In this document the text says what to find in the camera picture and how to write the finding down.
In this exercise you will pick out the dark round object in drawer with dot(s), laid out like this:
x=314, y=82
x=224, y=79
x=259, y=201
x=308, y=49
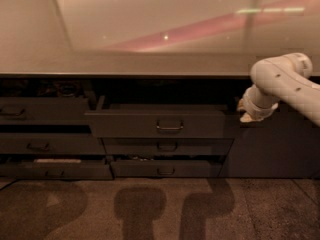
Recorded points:
x=67, y=89

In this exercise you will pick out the grey drawer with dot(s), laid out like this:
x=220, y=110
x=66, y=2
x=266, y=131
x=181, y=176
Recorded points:
x=50, y=144
x=57, y=169
x=166, y=168
x=43, y=111
x=162, y=121
x=167, y=147

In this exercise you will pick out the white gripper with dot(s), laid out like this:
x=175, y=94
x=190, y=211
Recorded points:
x=254, y=108

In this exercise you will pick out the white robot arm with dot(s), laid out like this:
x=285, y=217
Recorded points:
x=283, y=78

